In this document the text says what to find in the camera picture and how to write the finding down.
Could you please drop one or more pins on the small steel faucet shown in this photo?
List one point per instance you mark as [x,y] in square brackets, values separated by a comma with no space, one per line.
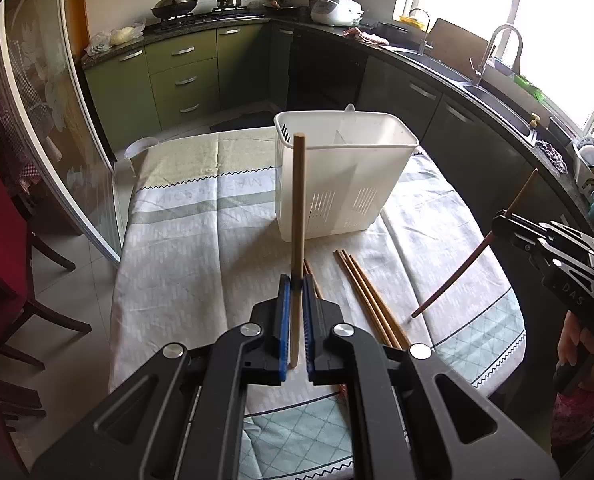
[421,42]

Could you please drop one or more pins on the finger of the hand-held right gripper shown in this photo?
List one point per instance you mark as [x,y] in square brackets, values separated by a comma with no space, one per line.
[517,245]
[519,222]

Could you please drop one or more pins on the plastic bags with food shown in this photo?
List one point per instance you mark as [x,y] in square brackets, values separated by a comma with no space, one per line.
[119,36]

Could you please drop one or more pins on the white plastic utensil holder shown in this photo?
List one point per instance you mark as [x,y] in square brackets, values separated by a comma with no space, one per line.
[347,170]

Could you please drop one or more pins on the wooden chopstick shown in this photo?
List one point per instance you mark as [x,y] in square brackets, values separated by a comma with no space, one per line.
[299,200]
[363,300]
[449,281]
[379,300]
[372,300]
[308,266]

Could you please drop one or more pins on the frying pan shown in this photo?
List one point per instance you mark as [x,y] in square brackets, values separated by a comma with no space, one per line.
[284,7]

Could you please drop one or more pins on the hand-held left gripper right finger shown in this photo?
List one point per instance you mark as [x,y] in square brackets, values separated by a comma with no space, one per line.
[308,330]

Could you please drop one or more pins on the dark floor mat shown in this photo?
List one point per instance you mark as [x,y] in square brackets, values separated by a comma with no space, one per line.
[242,121]

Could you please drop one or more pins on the floral sliding glass door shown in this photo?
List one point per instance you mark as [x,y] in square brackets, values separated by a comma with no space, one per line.
[42,85]

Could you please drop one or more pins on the kitchen window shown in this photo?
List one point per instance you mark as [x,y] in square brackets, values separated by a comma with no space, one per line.
[552,10]

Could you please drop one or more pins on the green plastic bag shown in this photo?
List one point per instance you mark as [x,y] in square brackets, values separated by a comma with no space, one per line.
[524,85]

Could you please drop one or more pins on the yellow plastic container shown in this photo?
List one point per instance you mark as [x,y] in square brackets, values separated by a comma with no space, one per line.
[413,21]

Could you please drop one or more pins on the tall steel faucet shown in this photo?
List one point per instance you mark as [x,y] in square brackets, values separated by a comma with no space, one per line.
[487,52]

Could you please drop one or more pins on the dark stone countertop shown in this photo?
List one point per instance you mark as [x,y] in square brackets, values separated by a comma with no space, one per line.
[127,50]

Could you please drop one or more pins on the black built-in dishwasher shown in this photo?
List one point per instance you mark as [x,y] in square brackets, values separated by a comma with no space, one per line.
[327,70]

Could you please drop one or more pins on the wooden cutting board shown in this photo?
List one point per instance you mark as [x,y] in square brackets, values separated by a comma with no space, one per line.
[452,42]

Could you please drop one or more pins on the patterned tablecloth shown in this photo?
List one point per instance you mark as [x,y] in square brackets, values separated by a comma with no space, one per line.
[202,260]

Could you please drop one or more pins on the dish rack with dishes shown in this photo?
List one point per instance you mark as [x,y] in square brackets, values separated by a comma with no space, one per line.
[589,170]

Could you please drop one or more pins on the gas stove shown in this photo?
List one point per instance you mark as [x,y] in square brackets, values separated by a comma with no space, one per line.
[202,17]

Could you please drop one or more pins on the black wok with lid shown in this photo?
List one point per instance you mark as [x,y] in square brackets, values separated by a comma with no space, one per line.
[174,6]

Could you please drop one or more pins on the pink cloth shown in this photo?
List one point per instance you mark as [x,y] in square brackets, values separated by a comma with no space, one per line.
[364,36]

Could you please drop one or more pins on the white rice cooker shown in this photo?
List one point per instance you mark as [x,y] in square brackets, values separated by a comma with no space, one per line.
[334,12]

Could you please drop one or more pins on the dark scrubbing cloth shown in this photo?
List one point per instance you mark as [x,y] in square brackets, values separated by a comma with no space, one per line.
[551,156]

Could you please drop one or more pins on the person's right hand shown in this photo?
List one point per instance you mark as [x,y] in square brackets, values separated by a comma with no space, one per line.
[571,340]

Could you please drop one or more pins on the green kitchen cabinets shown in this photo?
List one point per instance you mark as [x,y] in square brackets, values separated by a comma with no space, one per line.
[192,75]

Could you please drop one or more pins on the steel kitchen sink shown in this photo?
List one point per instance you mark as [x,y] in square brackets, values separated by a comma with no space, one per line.
[502,115]
[437,66]

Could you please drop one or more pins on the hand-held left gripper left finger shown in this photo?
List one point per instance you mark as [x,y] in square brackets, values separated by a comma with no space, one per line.
[284,330]

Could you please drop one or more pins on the steel cooking pot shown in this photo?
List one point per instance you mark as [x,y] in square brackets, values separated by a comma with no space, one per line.
[228,1]

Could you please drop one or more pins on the person's right forearm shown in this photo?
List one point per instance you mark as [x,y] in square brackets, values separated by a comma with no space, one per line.
[577,420]

